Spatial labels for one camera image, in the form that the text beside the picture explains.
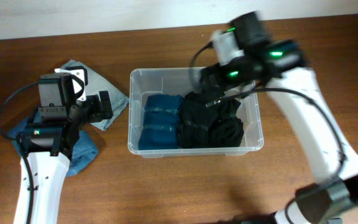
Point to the dark blue jeans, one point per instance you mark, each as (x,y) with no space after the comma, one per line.
(84,151)

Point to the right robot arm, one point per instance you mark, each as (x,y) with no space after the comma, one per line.
(246,54)

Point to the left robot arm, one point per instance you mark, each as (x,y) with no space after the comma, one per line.
(46,146)

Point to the black garment with tape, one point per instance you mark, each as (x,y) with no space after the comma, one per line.
(227,130)

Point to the light blue jeans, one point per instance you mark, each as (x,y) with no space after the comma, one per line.
(97,83)

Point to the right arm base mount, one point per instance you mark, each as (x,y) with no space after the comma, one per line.
(259,219)

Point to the clear plastic storage bin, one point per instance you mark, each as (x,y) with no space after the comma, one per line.
(175,81)

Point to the teal garment with tape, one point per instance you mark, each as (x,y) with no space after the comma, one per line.
(161,118)

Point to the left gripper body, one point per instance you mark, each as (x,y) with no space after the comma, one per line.
(92,107)

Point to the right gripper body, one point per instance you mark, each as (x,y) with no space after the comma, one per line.
(232,73)

